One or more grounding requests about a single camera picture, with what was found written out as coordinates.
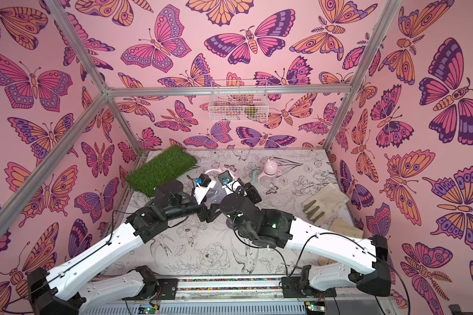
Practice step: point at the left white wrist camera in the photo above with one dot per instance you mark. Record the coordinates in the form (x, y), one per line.
(202, 185)

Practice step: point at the clear baby bottle body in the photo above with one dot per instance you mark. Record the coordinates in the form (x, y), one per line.
(269, 181)

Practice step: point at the green object in basket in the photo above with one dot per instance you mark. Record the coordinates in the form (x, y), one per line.
(250, 112)

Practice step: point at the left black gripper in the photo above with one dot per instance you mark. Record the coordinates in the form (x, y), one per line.
(209, 215)

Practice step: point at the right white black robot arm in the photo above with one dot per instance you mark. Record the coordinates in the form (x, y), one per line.
(362, 263)

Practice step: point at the tan wooden board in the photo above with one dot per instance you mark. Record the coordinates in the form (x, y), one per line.
(341, 227)

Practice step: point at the white wire basket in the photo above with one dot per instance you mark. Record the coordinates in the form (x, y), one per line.
(228, 99)

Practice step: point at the green artificial grass mat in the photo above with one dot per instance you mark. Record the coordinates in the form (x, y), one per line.
(168, 165)

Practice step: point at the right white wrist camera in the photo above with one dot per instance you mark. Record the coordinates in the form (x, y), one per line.
(229, 181)

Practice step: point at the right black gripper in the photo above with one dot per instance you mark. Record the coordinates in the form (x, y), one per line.
(250, 192)

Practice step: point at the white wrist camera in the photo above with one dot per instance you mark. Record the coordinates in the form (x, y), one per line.
(229, 181)
(202, 185)

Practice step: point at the beige work glove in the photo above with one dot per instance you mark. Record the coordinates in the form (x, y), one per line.
(324, 204)

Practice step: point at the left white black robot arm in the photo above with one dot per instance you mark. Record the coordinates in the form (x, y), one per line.
(70, 287)

